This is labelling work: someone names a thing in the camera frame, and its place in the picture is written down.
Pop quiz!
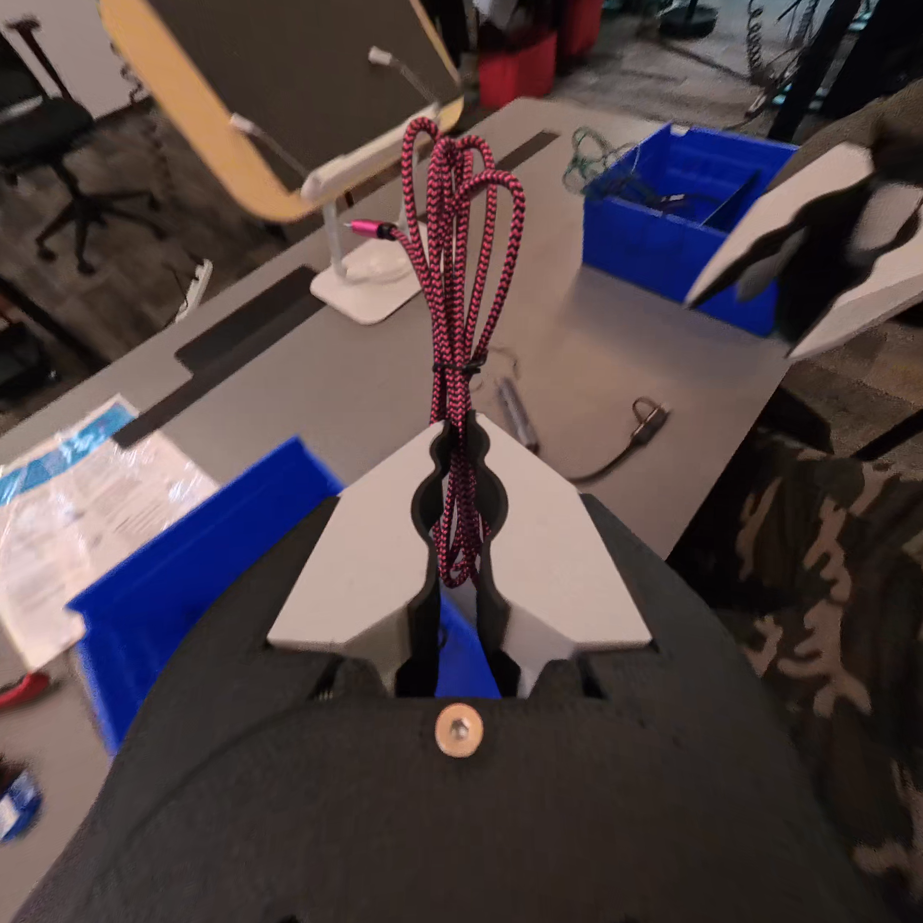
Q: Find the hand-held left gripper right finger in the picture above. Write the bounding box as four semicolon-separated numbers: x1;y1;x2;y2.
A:
469;412;653;675

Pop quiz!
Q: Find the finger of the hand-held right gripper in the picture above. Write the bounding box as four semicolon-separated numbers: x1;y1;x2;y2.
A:
682;142;878;311
779;182;923;362

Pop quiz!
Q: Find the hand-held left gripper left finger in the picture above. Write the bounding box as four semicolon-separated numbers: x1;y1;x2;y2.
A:
267;422;444;686

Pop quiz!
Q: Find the blue bin with black divider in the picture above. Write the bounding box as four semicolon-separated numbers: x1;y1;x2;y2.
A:
580;123;800;337

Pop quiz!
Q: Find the grey usb hub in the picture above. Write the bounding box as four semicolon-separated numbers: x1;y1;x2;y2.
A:
495;377;672;484

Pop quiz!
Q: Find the blue bin with marker label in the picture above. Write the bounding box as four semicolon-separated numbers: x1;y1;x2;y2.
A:
66;436;503;757

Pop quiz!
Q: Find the teal braided usb-c cable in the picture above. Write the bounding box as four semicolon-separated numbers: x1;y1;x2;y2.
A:
562;127;653;204

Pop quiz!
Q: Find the pink braided usb-c cable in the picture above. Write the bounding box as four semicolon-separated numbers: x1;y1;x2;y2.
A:
346;115;528;589

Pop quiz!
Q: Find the white printed paper sheet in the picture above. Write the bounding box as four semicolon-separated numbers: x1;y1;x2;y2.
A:
0;431;222;673

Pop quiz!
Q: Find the blue and white leaflet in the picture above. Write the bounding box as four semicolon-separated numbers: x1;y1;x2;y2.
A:
0;394;140;507

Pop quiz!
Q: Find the white power strip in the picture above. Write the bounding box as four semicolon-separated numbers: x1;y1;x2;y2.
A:
175;257;216;324

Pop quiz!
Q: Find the red and black tool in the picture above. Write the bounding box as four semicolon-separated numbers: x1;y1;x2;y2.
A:
0;671;53;712

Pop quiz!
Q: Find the small blue white box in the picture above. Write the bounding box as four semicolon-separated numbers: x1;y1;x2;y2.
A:
0;766;44;842

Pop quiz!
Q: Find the white base acrylic leg stand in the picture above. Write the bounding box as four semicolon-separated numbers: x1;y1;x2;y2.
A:
100;0;467;325

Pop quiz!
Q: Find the black office chair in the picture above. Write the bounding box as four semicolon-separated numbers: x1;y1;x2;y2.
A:
0;29;168;276

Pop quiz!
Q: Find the black coiled cable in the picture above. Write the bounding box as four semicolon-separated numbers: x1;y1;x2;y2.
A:
743;0;778;84

